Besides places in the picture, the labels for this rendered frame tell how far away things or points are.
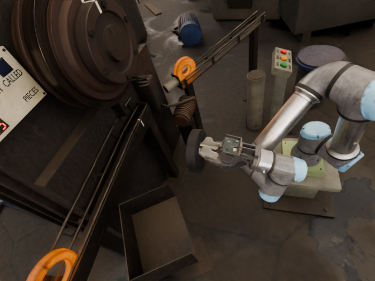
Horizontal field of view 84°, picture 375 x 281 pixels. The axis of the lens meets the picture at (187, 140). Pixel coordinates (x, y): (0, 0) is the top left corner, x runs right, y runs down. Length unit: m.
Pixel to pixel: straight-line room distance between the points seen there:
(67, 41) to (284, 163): 0.76
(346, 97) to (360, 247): 1.00
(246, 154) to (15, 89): 0.76
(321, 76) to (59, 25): 0.81
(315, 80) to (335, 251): 1.02
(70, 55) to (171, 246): 0.74
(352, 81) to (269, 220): 0.99
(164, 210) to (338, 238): 1.03
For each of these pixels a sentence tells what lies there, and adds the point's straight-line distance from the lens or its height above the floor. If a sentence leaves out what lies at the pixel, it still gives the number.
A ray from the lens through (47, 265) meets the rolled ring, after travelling 0.91.
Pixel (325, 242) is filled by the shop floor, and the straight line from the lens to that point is 1.53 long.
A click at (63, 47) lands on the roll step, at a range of 0.79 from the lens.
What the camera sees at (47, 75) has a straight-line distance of 0.81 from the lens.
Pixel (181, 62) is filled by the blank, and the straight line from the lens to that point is 1.32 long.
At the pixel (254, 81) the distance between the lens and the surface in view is 1.52.
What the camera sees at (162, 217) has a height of 0.60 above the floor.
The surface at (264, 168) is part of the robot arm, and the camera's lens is 0.70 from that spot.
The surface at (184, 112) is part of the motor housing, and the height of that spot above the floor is 0.52.
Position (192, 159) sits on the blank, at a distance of 0.67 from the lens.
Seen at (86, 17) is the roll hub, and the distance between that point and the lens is 0.79.
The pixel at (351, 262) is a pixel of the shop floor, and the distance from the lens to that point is 1.54.
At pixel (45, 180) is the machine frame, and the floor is 0.87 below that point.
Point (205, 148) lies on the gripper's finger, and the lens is 0.68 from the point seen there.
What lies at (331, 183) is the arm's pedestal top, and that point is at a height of 0.30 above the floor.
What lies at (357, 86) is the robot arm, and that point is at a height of 0.97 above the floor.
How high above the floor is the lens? 1.42
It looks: 49 degrees down
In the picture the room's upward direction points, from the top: 19 degrees counter-clockwise
